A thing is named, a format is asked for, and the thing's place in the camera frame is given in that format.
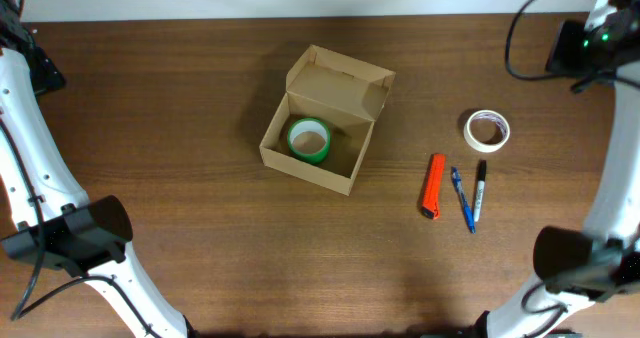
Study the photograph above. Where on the white masking tape roll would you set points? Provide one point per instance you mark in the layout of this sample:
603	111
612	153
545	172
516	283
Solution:
486	131

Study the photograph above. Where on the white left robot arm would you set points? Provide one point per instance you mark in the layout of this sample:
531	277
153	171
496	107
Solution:
68	238

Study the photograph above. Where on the blue ballpoint pen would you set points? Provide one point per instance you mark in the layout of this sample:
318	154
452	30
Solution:
466	209

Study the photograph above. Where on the brown cardboard box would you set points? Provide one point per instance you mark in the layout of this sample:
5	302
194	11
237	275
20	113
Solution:
346	94

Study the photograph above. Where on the green tape roll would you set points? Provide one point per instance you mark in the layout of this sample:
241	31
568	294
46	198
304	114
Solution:
309	140

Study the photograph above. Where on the black silver marker pen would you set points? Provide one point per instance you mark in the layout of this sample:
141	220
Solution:
480	188

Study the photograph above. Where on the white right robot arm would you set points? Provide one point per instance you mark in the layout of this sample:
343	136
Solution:
573	270

